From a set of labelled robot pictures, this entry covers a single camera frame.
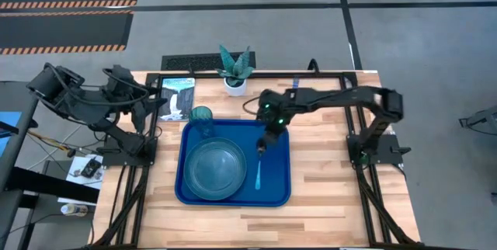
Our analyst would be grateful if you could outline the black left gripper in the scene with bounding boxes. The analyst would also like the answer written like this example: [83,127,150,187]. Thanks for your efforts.
[116,82,169,134]

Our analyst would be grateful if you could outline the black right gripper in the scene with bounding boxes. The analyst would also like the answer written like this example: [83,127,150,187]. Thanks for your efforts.
[255,113,290,155]

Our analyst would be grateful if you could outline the light blue plastic spoon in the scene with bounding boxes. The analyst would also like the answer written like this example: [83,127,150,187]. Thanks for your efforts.
[254,149,265,191]

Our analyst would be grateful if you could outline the teal translucent plastic plate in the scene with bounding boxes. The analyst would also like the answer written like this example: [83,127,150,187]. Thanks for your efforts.
[183,137,248,201]

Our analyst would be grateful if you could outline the teal faceted plastic cup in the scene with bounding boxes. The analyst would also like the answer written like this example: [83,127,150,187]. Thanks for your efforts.
[189,106,214,139]

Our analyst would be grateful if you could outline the blue plastic tray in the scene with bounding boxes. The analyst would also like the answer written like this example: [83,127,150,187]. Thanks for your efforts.
[174,119,292,207]

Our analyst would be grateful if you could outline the Yellowstone waterfall picture card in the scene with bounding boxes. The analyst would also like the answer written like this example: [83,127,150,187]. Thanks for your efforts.
[157,77,196,123]

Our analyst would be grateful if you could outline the white plant pot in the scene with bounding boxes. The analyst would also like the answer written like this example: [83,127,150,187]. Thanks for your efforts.
[224,75,248,97]

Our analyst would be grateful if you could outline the black floor vent grille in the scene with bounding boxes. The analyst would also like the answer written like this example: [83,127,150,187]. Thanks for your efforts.
[160,50,257,72]

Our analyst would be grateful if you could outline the small black electronic device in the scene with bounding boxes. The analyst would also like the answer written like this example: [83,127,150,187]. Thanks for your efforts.
[80,157,103,179]

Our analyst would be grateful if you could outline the green succulent plant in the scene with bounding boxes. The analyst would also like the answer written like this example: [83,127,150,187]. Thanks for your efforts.
[215,44,255,88]

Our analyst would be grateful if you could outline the white paper sheet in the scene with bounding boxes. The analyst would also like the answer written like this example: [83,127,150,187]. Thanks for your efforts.
[57,154,105,207]

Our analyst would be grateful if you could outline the plastic bottle with label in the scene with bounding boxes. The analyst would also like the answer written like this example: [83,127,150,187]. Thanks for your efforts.
[60,202,90,217]

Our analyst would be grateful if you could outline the black side table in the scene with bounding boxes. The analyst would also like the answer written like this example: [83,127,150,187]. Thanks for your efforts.
[0,82,101,250]

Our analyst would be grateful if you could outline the grey stand on floor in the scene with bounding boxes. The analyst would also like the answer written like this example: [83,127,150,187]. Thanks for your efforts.
[458,105,497,137]

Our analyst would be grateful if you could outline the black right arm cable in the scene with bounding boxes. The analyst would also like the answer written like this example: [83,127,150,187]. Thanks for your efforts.
[242,95,266,117]

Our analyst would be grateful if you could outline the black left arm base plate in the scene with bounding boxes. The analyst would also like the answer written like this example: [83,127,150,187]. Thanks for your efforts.
[102,135,158,168]

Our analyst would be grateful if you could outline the black aluminium table frame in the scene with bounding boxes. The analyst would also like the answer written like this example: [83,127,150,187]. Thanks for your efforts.
[89,70,424,249]

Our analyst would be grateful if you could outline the yellow and black floor cables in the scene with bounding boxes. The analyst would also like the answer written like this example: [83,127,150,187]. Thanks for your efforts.
[26,128,77,158]

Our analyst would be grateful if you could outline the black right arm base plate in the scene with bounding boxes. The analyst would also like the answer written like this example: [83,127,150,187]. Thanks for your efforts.
[346,133,412,166]

